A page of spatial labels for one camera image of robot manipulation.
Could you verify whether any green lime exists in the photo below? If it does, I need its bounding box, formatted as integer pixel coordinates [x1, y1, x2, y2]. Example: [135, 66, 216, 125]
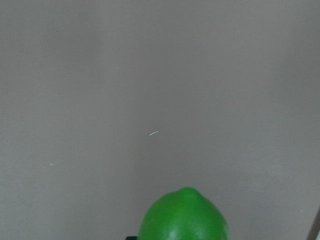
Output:
[137, 187, 230, 240]

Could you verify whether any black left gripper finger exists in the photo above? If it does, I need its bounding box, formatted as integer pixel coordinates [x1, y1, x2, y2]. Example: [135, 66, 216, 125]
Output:
[125, 236, 138, 240]

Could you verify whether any white rabbit tray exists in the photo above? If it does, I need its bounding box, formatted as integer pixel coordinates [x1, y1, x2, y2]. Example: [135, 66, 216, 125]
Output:
[306, 208, 320, 240]

